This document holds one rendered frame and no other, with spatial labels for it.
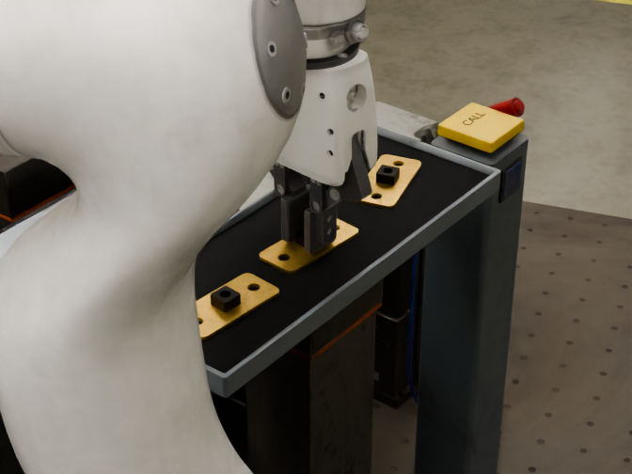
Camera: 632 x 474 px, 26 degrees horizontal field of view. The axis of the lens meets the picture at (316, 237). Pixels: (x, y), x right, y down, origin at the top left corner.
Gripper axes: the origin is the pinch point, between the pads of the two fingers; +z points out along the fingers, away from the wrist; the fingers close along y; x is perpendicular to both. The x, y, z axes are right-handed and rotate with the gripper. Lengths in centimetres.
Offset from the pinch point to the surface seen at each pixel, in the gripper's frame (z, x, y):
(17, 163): 15, -5, 48
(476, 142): 2.9, -23.7, 0.9
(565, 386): 48, -50, 3
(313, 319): 2.6, 7.1, -7.1
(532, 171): 118, -194, 102
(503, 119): 2.5, -28.3, 1.2
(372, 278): 3.0, -0.4, -6.5
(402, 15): 118, -248, 190
